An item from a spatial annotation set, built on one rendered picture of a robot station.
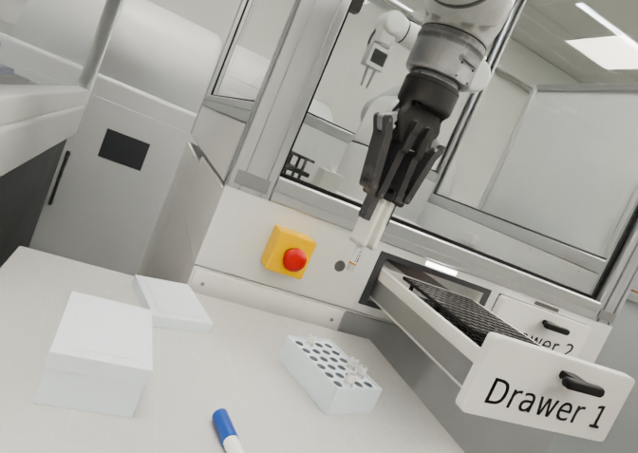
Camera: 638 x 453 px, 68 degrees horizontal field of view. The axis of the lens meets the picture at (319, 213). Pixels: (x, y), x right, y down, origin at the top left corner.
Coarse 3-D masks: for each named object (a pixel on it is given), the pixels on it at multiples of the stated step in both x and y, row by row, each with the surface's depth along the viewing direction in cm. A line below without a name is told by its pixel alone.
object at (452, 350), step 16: (384, 272) 91; (384, 288) 89; (400, 288) 85; (384, 304) 87; (400, 304) 83; (416, 304) 79; (400, 320) 81; (416, 320) 78; (432, 320) 74; (416, 336) 76; (432, 336) 73; (448, 336) 70; (464, 336) 68; (432, 352) 72; (448, 352) 69; (464, 352) 66; (448, 368) 68; (464, 368) 65
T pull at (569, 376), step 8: (560, 376) 65; (568, 376) 64; (576, 376) 65; (568, 384) 61; (576, 384) 61; (584, 384) 62; (592, 384) 64; (584, 392) 62; (592, 392) 63; (600, 392) 63
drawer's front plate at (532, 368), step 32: (480, 352) 61; (512, 352) 61; (544, 352) 63; (480, 384) 61; (512, 384) 63; (544, 384) 65; (608, 384) 69; (512, 416) 64; (544, 416) 66; (576, 416) 69; (608, 416) 71
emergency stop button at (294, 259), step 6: (288, 252) 77; (294, 252) 77; (300, 252) 78; (288, 258) 77; (294, 258) 77; (300, 258) 78; (306, 258) 79; (288, 264) 77; (294, 264) 78; (300, 264) 78; (288, 270) 78; (294, 270) 78
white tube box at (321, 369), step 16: (288, 336) 67; (288, 352) 66; (304, 352) 64; (320, 352) 67; (336, 352) 70; (288, 368) 66; (304, 368) 63; (320, 368) 62; (336, 368) 64; (304, 384) 62; (320, 384) 60; (336, 384) 60; (368, 384) 64; (320, 400) 60; (336, 400) 58; (352, 400) 60; (368, 400) 62
